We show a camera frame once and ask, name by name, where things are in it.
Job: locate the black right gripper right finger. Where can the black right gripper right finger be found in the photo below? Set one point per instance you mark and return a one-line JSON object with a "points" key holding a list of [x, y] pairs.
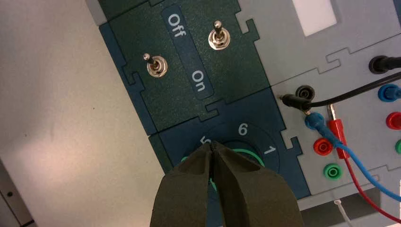
{"points": [[250, 194]]}

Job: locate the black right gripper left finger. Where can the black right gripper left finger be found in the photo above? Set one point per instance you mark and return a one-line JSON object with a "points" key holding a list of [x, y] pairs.
{"points": [[184, 194]]}

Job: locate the green pointer knob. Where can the green pointer knob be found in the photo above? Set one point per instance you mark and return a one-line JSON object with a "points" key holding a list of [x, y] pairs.
{"points": [[250, 152]]}

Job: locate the green banana socket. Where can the green banana socket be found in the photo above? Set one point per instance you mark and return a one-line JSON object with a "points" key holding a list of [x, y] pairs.
{"points": [[398, 146], [332, 171]]}

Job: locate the red banana socket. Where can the red banana socket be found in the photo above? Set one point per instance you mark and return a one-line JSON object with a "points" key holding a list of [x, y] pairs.
{"points": [[322, 146]]}

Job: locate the grey and blue control box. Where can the grey and blue control box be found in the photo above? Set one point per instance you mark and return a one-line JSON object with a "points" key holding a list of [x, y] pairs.
{"points": [[175, 103]]}

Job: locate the black banana socket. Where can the black banana socket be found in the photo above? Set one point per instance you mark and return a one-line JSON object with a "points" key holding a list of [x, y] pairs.
{"points": [[305, 91]]}

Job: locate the white display window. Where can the white display window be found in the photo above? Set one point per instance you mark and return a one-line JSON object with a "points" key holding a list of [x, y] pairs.
{"points": [[314, 15]]}

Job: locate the metal toggle switch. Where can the metal toggle switch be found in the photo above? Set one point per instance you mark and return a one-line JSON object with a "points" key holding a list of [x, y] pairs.
{"points": [[219, 40], [157, 67]]}

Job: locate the grey frame rail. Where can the grey frame rail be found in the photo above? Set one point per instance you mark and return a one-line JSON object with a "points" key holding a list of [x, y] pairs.
{"points": [[12, 203]]}

